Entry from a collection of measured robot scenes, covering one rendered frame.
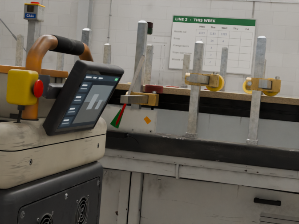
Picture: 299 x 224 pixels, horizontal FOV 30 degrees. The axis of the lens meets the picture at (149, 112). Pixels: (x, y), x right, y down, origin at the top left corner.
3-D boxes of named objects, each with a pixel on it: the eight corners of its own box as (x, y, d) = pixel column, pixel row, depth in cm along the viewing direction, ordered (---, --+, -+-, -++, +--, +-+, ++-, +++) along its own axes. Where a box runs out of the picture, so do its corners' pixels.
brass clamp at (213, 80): (216, 87, 226) (217, 74, 225) (183, 84, 229) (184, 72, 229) (218, 87, 231) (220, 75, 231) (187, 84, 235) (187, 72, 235)
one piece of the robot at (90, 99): (91, 146, 148) (132, 71, 144) (27, 161, 114) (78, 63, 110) (57, 124, 150) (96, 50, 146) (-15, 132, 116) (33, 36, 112)
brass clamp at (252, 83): (279, 92, 219) (280, 79, 219) (244, 89, 222) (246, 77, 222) (280, 92, 225) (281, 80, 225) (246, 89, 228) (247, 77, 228)
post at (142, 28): (136, 134, 236) (146, 20, 234) (128, 133, 237) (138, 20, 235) (139, 133, 240) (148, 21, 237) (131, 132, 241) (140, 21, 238)
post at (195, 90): (192, 157, 230) (203, 41, 228) (184, 156, 231) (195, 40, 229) (194, 156, 234) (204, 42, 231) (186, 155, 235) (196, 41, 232)
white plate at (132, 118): (155, 134, 233) (156, 110, 233) (96, 128, 240) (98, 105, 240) (155, 134, 234) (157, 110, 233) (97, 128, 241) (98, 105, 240)
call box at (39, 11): (37, 21, 245) (38, 3, 245) (22, 20, 247) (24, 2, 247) (44, 23, 252) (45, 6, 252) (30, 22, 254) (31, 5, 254)
